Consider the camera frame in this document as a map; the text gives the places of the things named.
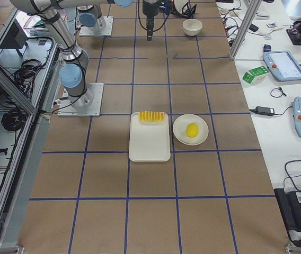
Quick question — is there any teach pendant upper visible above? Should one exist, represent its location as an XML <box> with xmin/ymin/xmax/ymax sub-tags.
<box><xmin>262</xmin><ymin>51</ymin><xmax>301</xmax><ymax>81</ymax></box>

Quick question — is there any black plate rack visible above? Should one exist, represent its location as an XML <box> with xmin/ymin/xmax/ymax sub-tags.
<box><xmin>181</xmin><ymin>3</ymin><xmax>197</xmax><ymax>19</ymax></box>

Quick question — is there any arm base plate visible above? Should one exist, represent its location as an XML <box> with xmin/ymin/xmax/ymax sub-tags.
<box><xmin>79</xmin><ymin>16</ymin><xmax>114</xmax><ymax>37</ymax></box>
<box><xmin>57</xmin><ymin>83</ymin><xmax>104</xmax><ymax>117</ymax></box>

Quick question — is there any small black cable loop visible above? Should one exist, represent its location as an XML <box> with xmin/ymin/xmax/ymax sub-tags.
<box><xmin>270</xmin><ymin>86</ymin><xmax>287</xmax><ymax>98</ymax></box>

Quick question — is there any yellow sliced bread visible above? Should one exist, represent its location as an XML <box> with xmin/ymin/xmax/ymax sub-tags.
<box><xmin>138</xmin><ymin>111</ymin><xmax>165</xmax><ymax>123</ymax></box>

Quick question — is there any aluminium frame post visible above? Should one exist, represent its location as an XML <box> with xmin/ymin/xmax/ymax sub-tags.
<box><xmin>229</xmin><ymin>0</ymin><xmax>261</xmax><ymax>60</ymax></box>

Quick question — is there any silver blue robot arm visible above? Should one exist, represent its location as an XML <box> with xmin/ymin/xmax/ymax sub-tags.
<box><xmin>11</xmin><ymin>1</ymin><xmax>100</xmax><ymax>107</ymax></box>
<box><xmin>77</xmin><ymin>1</ymin><xmax>166</xmax><ymax>41</ymax></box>

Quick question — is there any green white carton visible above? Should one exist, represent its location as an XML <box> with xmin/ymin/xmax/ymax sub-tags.
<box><xmin>242</xmin><ymin>66</ymin><xmax>269</xmax><ymax>84</ymax></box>

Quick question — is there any cream round plate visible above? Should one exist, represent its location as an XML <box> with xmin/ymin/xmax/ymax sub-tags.
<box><xmin>173</xmin><ymin>114</ymin><xmax>209</xmax><ymax>146</ymax></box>

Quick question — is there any cream rectangular tray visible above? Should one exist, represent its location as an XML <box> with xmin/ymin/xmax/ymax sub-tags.
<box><xmin>129</xmin><ymin>112</ymin><xmax>171</xmax><ymax>162</ymax></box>

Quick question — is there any black power adapter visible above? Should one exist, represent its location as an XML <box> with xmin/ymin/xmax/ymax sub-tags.
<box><xmin>255</xmin><ymin>106</ymin><xmax>275</xmax><ymax>116</ymax></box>

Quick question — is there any cream plate in rack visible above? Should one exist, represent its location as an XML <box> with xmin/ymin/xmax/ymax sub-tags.
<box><xmin>173</xmin><ymin>0</ymin><xmax>189</xmax><ymax>14</ymax></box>

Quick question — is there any yellow lemon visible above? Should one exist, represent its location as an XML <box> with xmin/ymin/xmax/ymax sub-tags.
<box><xmin>185</xmin><ymin>123</ymin><xmax>199</xmax><ymax>138</ymax></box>

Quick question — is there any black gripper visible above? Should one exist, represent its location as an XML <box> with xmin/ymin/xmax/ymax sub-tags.
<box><xmin>143</xmin><ymin>1</ymin><xmax>163</xmax><ymax>40</ymax></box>

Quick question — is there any cream bowl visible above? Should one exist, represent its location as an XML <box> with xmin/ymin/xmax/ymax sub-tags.
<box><xmin>182</xmin><ymin>19</ymin><xmax>203</xmax><ymax>37</ymax></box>

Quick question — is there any black cable bundle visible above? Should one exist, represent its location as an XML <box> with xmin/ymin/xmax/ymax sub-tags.
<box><xmin>1</xmin><ymin>108</ymin><xmax>27</xmax><ymax>132</ymax></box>

